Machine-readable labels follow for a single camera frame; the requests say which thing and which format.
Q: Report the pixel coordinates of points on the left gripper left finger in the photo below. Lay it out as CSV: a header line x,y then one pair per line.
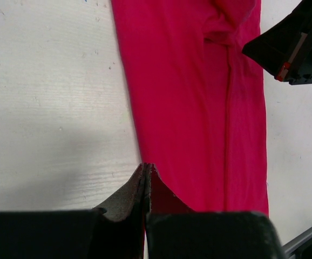
x,y
113,229

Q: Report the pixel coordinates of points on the aluminium rail frame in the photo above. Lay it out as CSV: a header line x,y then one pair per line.
x,y
300,247

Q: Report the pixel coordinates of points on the red t shirt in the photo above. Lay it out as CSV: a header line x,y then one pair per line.
x,y
197,102

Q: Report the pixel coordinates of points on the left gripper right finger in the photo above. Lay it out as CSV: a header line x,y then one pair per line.
x,y
174,230

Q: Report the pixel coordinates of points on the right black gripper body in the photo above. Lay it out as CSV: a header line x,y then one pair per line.
x,y
296,64

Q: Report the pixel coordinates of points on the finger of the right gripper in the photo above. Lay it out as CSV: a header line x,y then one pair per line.
x,y
267,49

